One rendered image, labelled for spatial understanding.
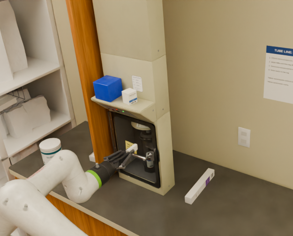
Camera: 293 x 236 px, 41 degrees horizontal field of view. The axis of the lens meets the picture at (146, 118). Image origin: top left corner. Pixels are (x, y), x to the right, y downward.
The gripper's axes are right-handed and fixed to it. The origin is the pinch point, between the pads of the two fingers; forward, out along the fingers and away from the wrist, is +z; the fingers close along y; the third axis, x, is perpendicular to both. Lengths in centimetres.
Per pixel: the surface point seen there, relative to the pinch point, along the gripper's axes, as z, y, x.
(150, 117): 10.3, -4.7, -13.7
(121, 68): 15.2, 14.6, -33.6
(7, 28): 33, 133, -36
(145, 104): 10.7, -2.0, -19.8
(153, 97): 15.2, -3.8, -22.1
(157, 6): 23, -4, -63
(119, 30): 15, 13, -53
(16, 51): 36, 133, -18
